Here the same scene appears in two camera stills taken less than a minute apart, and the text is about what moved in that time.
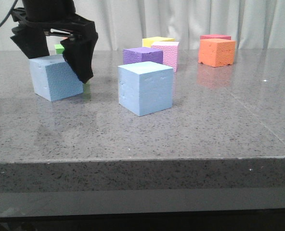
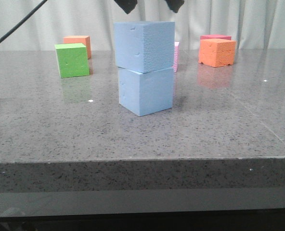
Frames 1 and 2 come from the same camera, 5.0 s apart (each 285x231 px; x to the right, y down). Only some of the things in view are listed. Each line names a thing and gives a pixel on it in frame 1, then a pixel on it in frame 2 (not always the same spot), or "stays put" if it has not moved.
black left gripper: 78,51 -> 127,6
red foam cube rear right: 215,36 stays put
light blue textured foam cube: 54,78 -> 143,46
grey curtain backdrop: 123,24 stays put
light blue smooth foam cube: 145,88 stays put
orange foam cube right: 216,52 stays put
